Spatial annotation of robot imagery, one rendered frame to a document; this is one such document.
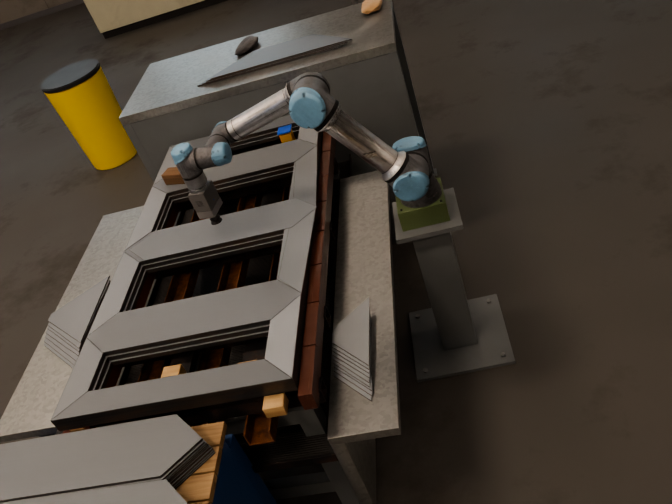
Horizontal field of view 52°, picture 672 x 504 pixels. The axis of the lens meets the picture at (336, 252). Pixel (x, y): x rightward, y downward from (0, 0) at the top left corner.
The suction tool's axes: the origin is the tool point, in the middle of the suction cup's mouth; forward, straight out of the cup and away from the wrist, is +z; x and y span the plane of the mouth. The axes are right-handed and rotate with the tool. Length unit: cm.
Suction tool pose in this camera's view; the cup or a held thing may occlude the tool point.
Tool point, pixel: (216, 221)
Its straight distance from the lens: 251.7
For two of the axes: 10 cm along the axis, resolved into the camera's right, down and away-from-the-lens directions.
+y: -2.2, 6.6, -7.2
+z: 2.9, 7.5, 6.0
